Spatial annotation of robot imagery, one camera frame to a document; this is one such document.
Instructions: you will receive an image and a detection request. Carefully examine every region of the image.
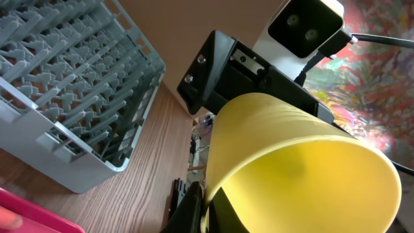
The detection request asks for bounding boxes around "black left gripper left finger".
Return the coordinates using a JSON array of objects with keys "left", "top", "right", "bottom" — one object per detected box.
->
[{"left": 160, "top": 181, "right": 202, "bottom": 233}]

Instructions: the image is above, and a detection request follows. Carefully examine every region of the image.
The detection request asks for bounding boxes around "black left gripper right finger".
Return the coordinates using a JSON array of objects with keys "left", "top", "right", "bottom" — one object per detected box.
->
[{"left": 207, "top": 188, "right": 248, "bottom": 233}]

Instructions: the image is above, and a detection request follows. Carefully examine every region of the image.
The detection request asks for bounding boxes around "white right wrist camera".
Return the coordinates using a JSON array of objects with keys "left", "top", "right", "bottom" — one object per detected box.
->
[{"left": 252, "top": 0, "right": 345, "bottom": 80}]

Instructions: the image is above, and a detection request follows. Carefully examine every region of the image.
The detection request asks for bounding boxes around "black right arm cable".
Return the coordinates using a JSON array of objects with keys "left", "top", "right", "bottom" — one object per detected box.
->
[{"left": 292, "top": 32, "right": 414, "bottom": 177}]

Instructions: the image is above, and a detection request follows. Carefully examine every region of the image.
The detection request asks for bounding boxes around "red plastic tray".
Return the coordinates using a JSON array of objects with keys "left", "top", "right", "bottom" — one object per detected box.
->
[{"left": 1, "top": 189, "right": 85, "bottom": 233}]

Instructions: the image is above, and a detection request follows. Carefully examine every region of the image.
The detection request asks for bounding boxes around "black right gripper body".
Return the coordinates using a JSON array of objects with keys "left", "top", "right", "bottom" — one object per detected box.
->
[{"left": 177, "top": 30, "right": 334, "bottom": 124}]

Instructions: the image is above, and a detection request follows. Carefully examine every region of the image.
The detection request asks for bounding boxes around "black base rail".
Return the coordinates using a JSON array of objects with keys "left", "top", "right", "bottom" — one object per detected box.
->
[{"left": 169, "top": 178, "right": 188, "bottom": 219}]

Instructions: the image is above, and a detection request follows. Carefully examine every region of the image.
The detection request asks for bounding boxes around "yellow plastic cup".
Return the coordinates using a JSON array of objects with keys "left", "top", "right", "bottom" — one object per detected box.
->
[{"left": 204, "top": 93, "right": 402, "bottom": 232}]

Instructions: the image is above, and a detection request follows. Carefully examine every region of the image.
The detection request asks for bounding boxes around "grey dishwasher rack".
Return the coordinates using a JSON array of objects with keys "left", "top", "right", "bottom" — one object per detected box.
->
[{"left": 1, "top": 0, "right": 166, "bottom": 194}]

